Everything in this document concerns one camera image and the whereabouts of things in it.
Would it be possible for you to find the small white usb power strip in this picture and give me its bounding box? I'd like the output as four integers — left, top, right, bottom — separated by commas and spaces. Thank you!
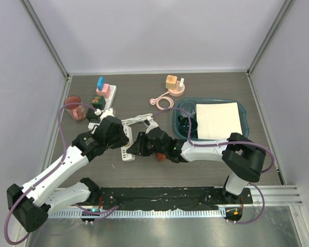
121, 125, 135, 162

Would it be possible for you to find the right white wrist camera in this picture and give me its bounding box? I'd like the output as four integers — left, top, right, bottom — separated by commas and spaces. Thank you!
144, 117, 159, 134

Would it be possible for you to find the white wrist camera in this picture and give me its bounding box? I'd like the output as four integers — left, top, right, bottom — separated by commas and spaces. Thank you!
94, 108, 115, 121
144, 117, 159, 134

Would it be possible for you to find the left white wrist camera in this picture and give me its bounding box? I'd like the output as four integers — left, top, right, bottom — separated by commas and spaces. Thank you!
94, 108, 115, 121

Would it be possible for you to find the green dragon cube adapter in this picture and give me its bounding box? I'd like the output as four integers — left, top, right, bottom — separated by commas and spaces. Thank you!
92, 96, 106, 110

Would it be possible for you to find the clear glass cup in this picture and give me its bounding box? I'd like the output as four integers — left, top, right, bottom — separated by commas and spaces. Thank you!
180, 101, 196, 118

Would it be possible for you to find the pink cable with plug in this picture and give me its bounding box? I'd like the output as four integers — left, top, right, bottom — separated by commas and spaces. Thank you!
149, 90, 175, 111

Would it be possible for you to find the white flat plug adapter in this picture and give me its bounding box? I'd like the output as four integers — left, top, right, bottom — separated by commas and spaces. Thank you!
177, 78, 185, 91

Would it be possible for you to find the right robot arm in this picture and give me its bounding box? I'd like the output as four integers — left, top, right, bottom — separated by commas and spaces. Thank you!
126, 127, 266, 203

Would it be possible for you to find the dark green cup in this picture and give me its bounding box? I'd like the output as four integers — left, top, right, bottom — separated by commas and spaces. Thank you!
177, 115, 198, 139

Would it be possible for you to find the teal plastic tray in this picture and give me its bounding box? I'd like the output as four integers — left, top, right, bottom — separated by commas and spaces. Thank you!
172, 97, 249, 140

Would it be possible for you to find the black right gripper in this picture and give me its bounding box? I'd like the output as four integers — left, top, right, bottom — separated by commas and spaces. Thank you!
129, 132, 167, 156

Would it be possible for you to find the orange cube adapter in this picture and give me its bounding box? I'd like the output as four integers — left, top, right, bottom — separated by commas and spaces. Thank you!
165, 75, 177, 90

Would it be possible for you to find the long white power strip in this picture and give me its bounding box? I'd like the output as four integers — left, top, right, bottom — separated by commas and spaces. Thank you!
86, 85, 117, 130

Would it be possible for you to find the white paper sheet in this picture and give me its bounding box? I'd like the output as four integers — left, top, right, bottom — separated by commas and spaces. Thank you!
196, 102, 242, 140

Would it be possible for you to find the pink cube adapter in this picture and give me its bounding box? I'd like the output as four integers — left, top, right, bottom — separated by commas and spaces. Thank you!
96, 83, 111, 99

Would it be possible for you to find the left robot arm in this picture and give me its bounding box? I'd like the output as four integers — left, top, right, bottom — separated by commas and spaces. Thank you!
7, 116, 129, 233

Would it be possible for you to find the pink round socket base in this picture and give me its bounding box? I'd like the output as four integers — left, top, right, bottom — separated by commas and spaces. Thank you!
168, 81, 185, 97

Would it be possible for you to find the black cube adapter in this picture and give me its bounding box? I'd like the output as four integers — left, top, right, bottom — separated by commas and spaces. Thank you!
86, 109, 101, 123

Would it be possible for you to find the blue plug adapter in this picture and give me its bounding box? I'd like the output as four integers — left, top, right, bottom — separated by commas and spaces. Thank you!
97, 77, 105, 91

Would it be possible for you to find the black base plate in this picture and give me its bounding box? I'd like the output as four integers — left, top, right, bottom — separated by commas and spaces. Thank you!
99, 186, 253, 211

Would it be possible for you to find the red carp cube adapter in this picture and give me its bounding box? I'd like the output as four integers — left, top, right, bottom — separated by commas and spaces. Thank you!
155, 153, 167, 162

